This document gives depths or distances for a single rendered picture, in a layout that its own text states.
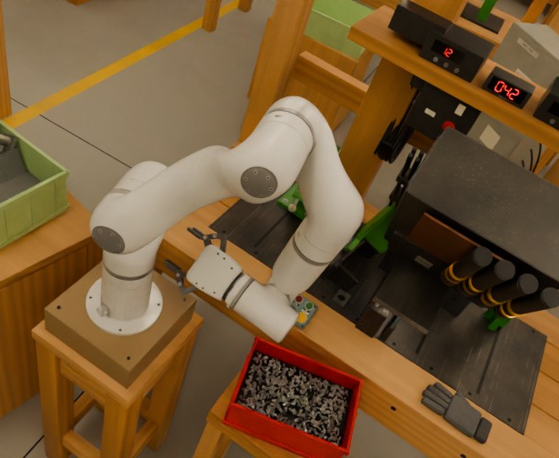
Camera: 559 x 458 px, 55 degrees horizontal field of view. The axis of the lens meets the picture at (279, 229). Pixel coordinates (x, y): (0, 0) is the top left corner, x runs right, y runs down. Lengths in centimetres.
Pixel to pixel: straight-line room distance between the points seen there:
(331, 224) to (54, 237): 108
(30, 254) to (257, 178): 106
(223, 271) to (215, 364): 131
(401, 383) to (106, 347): 80
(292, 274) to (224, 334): 155
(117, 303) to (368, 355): 71
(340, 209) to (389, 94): 89
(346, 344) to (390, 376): 15
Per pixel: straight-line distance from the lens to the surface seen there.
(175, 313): 146
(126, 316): 141
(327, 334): 160
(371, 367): 159
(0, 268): 174
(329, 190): 92
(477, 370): 178
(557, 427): 187
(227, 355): 253
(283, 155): 84
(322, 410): 149
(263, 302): 120
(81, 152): 332
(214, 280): 123
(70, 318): 144
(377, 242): 157
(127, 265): 124
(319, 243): 97
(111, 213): 108
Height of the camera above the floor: 215
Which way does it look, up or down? 44 degrees down
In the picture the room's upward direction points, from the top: 22 degrees clockwise
